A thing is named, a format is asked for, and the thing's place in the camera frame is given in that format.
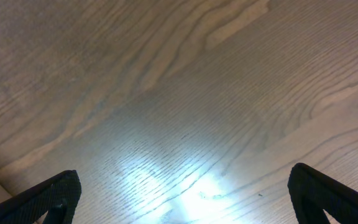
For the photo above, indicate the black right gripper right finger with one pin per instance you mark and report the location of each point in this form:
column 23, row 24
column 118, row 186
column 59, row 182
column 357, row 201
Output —
column 314, row 194

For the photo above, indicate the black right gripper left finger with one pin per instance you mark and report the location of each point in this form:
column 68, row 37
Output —
column 56, row 198

